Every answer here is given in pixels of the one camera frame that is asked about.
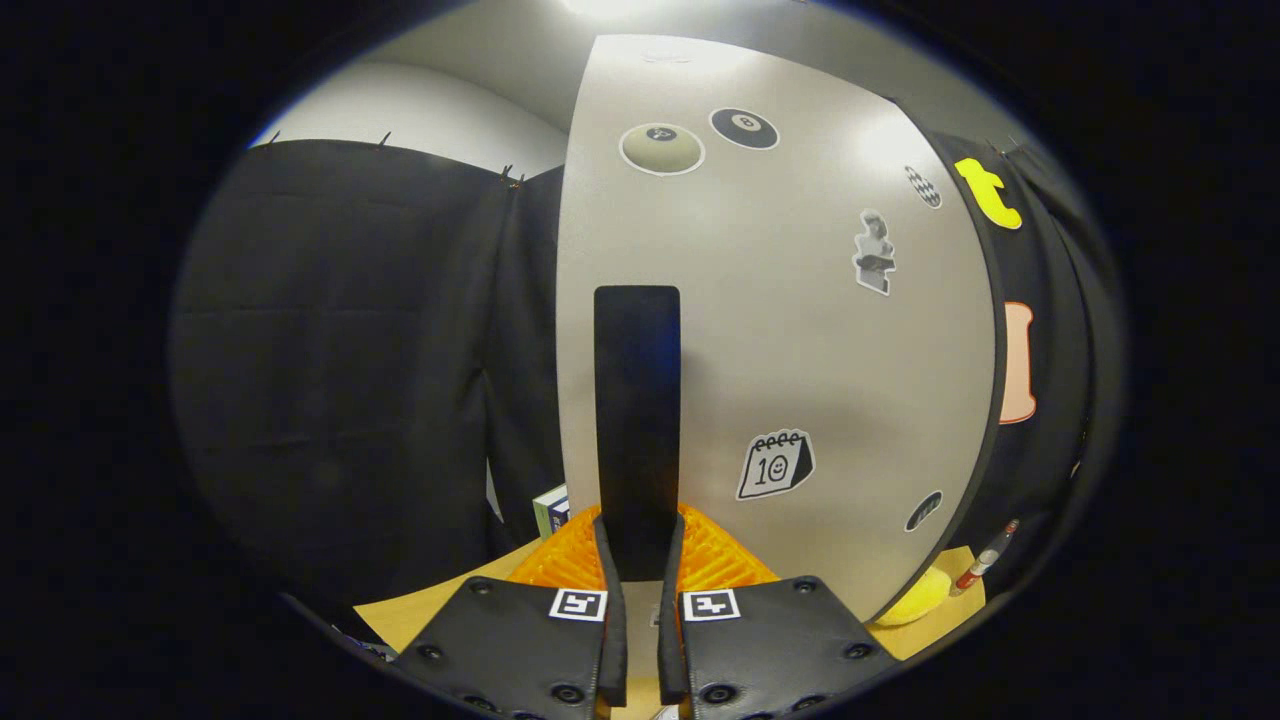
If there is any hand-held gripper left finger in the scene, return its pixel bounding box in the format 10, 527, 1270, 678
385, 505, 629, 720

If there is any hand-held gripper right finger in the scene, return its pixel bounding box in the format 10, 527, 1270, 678
657, 503, 901, 720

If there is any black door handle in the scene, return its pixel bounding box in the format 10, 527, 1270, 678
593, 285, 683, 583

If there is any beige shoe cabinet door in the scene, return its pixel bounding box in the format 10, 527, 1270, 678
555, 33, 1001, 626

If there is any dark grey shoe cabinet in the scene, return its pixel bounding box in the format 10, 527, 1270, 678
880, 95, 1011, 626

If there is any yellow soft toy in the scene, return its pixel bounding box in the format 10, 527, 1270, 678
868, 565, 951, 628

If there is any red white pen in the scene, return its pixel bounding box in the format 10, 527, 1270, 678
955, 518, 1022, 597

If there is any black backdrop cloth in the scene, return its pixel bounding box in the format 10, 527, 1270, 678
168, 120, 1126, 641

